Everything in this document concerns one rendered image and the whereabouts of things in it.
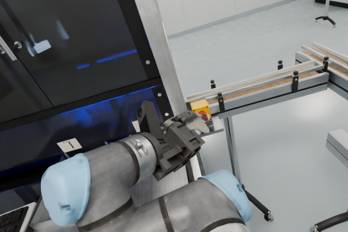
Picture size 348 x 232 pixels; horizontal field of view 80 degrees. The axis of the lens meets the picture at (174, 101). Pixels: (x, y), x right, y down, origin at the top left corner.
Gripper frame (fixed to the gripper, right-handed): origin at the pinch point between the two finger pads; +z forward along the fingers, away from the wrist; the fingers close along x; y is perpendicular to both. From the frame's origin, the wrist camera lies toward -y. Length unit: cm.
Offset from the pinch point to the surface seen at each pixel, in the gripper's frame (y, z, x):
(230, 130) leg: 1, 62, -28
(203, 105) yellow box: -10.2, 30.7, -11.7
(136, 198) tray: -0.8, 1.9, -43.1
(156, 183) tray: -0.3, 9.2, -38.3
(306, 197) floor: 62, 114, -51
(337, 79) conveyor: 19, 78, 21
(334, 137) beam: 40, 94, -4
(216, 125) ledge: -3.1, 42.0, -20.4
